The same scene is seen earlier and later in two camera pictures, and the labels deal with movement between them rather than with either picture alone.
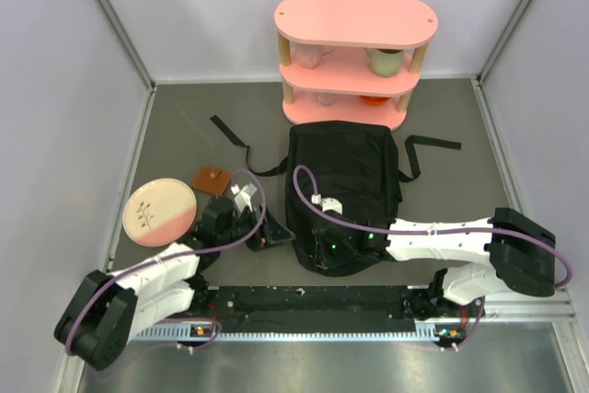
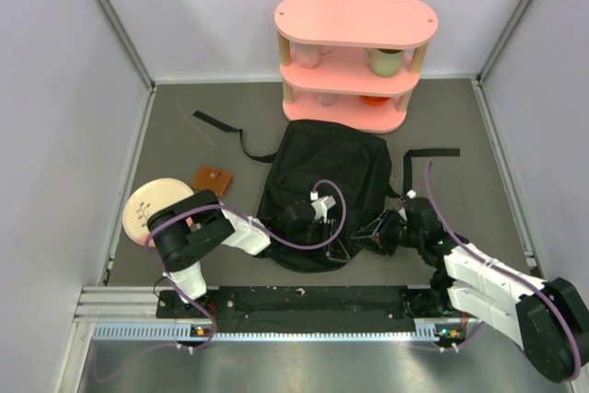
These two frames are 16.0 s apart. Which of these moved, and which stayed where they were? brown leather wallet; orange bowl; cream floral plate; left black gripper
Moved: left black gripper
Stayed: orange bowl; brown leather wallet; cream floral plate
